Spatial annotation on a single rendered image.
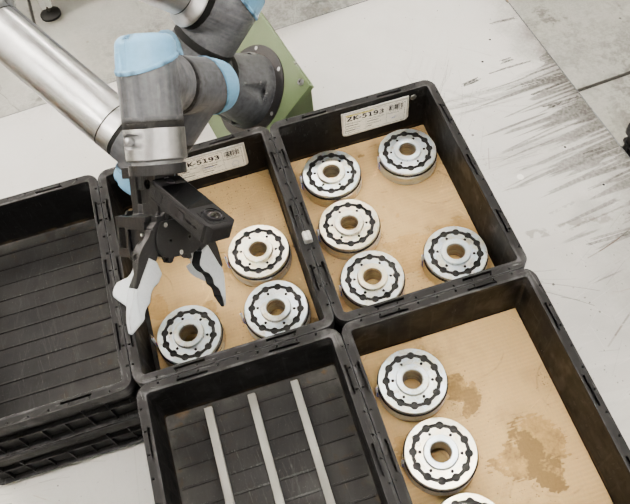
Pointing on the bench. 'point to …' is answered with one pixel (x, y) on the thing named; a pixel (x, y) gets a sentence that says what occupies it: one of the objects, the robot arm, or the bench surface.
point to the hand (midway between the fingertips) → (184, 321)
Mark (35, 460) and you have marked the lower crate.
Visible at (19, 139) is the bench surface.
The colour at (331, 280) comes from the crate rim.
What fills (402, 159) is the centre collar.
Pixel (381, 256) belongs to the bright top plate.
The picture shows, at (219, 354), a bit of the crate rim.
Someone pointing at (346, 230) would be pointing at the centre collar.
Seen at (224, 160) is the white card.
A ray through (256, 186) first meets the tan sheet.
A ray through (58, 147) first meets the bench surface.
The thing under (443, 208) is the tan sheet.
